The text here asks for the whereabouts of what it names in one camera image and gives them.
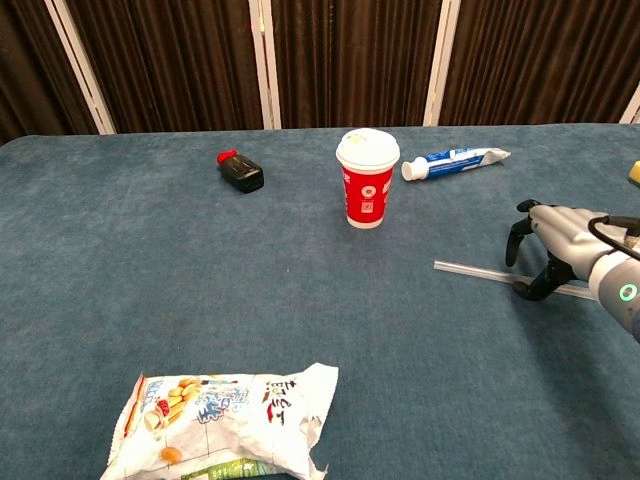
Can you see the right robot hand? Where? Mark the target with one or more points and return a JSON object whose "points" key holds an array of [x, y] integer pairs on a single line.
{"points": [[570, 235]]}

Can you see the yellow sponge block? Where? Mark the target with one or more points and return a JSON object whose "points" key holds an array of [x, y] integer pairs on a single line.
{"points": [[635, 172]]}

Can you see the dark brown curtain panel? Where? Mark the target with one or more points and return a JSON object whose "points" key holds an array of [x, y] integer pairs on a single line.
{"points": [[355, 60], [170, 65], [30, 65], [540, 60]]}

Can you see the clear plastic straw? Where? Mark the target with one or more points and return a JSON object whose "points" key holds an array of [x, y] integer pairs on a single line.
{"points": [[470, 270]]}

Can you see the white snack bag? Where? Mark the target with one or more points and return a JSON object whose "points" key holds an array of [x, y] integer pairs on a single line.
{"points": [[225, 425]]}

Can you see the black bottle red cap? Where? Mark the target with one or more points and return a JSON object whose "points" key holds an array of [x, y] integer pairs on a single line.
{"points": [[242, 172]]}

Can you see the white partition post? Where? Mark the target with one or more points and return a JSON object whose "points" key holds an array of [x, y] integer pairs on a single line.
{"points": [[82, 70], [441, 65], [632, 107], [265, 65]]}

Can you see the blue felt table cover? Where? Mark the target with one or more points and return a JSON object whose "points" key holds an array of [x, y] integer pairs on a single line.
{"points": [[200, 280]]}

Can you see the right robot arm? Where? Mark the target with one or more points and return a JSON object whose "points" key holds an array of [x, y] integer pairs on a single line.
{"points": [[617, 295]]}

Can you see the red paper cup white lid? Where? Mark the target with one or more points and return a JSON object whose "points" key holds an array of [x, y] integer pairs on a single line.
{"points": [[366, 195]]}

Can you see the blue white toothpaste tube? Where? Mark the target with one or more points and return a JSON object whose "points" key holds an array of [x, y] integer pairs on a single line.
{"points": [[455, 162]]}

